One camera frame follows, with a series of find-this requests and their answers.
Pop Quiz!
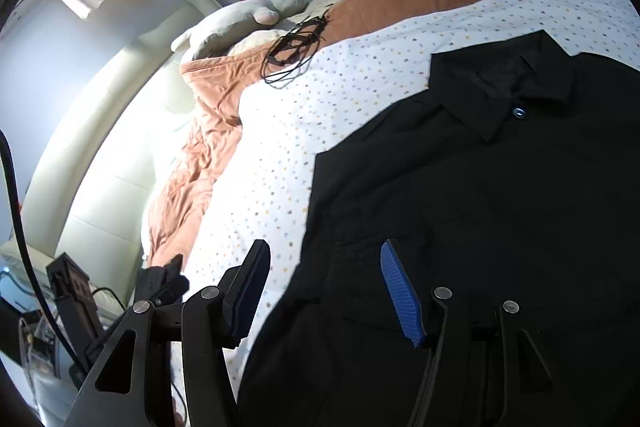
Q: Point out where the black button-up shirt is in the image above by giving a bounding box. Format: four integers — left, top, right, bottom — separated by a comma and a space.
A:
238, 31, 639, 426

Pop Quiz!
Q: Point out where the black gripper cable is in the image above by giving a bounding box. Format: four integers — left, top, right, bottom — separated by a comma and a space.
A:
0, 128, 89, 373

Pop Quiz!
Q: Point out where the black tangled cable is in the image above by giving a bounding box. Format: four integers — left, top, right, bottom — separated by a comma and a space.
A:
259, 8, 331, 90

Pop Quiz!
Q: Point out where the orange-brown quilt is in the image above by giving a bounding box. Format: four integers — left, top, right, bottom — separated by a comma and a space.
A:
145, 0, 484, 267

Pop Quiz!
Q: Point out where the grey plush pillow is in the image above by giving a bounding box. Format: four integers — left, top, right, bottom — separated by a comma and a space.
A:
170, 0, 311, 62

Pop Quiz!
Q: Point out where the white polka dot bedsheet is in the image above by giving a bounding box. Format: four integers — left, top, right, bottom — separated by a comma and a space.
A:
169, 0, 640, 398

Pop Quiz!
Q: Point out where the cream padded headboard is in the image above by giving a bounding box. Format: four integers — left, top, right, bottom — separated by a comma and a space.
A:
21, 0, 220, 301

